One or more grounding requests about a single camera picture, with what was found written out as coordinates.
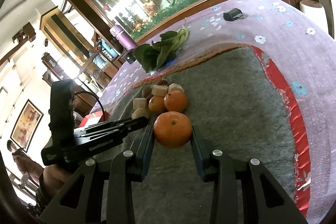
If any large orange mandarin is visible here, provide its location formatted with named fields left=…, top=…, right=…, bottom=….
left=153, top=111, right=192, bottom=149

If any dark red date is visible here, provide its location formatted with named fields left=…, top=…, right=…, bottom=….
left=157, top=80, right=169, bottom=86

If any person's left hand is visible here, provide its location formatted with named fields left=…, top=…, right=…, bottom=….
left=43, top=165, right=72, bottom=197

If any red gift box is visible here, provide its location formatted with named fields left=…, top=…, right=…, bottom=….
left=79, top=111, right=110, bottom=127

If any small orange mandarin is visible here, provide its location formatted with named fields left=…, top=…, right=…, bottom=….
left=148, top=96, right=166, bottom=115

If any brown kiwi fruit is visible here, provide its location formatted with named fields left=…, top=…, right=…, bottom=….
left=142, top=86, right=151, bottom=98

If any orange mandarin middle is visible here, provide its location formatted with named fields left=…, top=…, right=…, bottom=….
left=164, top=90, right=189, bottom=113

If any green leafy vegetable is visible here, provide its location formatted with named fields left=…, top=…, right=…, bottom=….
left=134, top=26, right=189, bottom=73

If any purple thermos bottle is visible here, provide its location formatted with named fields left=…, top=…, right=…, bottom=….
left=110, top=24, right=138, bottom=51

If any purple floral tablecloth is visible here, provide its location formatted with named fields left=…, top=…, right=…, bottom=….
left=94, top=0, right=335, bottom=223

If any small black device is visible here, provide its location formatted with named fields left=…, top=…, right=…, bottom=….
left=223, top=8, right=248, bottom=22

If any white paper roll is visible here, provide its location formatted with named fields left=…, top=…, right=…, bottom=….
left=299, top=0, right=329, bottom=34

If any framed wall painting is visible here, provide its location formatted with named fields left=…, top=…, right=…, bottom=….
left=10, top=100, right=44, bottom=152

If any black cable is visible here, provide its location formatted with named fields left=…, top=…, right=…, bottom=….
left=73, top=90, right=106, bottom=123

